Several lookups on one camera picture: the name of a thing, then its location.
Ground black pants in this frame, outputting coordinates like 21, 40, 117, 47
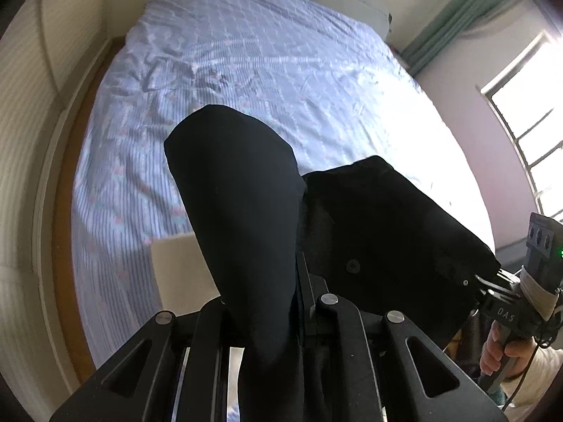
164, 105, 474, 421

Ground person's right hand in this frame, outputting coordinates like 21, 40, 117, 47
479, 321, 536, 379

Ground cream jacket right sleeve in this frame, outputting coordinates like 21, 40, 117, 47
507, 348, 562, 414

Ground window with metal bars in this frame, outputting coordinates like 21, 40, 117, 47
481, 32, 562, 222

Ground blue floral bed sheet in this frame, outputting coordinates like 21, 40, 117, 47
71, 0, 493, 365

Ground green curtain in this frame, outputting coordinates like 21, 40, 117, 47
400, 0, 516, 77

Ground folded cream garment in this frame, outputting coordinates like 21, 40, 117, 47
151, 232, 220, 316

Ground white louvered wardrobe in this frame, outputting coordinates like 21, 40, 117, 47
1, 0, 145, 421

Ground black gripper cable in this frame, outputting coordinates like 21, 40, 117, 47
501, 288, 563, 412

